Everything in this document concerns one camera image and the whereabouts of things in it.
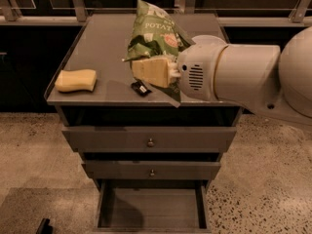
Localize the black object on floor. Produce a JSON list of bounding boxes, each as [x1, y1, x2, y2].
[[36, 218, 53, 234]]

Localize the metal railing frame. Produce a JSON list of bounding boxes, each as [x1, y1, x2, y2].
[[0, 0, 312, 27]]

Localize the black snack bar wrapper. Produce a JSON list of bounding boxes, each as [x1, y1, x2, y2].
[[131, 81, 151, 97]]

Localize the grey bottom drawer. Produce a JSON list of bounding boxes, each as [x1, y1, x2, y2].
[[94, 180, 212, 234]]

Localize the grey drawer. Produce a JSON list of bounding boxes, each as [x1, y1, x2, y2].
[[83, 161, 220, 180], [94, 180, 212, 234], [62, 126, 236, 153]]

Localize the yellow sponge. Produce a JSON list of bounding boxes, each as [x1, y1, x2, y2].
[[55, 69, 97, 93]]

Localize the grey middle drawer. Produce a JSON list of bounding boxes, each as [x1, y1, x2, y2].
[[83, 161, 220, 180]]

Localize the green jalapeno chip bag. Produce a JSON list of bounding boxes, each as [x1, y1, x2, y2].
[[125, 0, 194, 107]]

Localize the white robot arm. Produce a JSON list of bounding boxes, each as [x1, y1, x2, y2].
[[131, 27, 312, 129]]

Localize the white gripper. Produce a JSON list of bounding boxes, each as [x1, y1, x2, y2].
[[132, 35, 228, 101]]

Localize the grey top drawer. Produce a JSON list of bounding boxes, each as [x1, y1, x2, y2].
[[62, 126, 236, 153]]

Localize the grey drawer cabinet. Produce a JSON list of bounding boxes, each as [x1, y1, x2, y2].
[[46, 14, 243, 186]]

